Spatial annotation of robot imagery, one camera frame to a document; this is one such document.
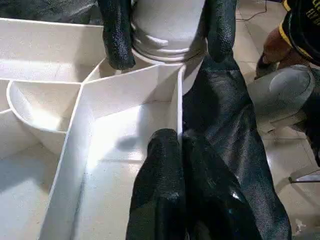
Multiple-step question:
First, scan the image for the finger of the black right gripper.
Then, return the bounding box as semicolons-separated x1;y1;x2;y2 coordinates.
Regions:
97;0;137;71
202;0;238;63

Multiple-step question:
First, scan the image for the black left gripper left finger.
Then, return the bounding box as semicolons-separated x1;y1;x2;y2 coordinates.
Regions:
125;129;187;240

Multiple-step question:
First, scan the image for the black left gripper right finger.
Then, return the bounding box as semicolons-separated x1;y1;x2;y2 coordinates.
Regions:
181;131;263;240

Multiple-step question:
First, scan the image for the white plastic table leg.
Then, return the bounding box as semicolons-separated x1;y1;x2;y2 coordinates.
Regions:
131;0;208;63

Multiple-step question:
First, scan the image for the white plastic table top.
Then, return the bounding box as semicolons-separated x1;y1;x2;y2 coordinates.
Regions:
0;17;208;240

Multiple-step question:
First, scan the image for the dark-sleeved bystander arm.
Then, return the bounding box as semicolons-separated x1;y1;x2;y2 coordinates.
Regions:
256;0;320;80

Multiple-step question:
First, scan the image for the black work mat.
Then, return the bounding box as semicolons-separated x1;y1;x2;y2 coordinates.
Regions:
0;0;293;240

